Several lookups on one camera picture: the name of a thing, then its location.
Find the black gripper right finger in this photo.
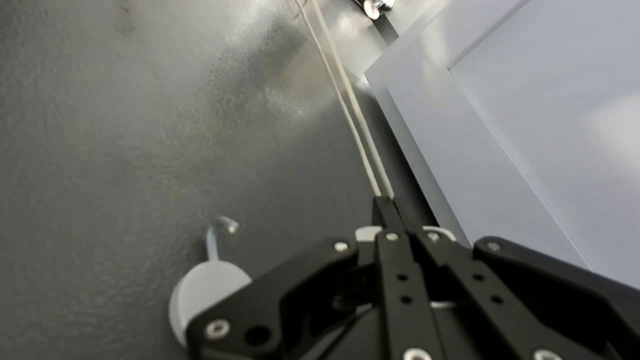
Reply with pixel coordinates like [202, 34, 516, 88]
[396, 205, 444, 247]

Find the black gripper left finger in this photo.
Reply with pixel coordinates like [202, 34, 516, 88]
[371, 193, 406, 235]

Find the white kitchen cabinet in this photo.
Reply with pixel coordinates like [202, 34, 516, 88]
[363, 0, 640, 292]

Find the stainless steel refrigerator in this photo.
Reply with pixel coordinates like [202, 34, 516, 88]
[0, 0, 483, 360]

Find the white adhesive wall hook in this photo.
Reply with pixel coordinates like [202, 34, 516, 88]
[166, 213, 256, 349]

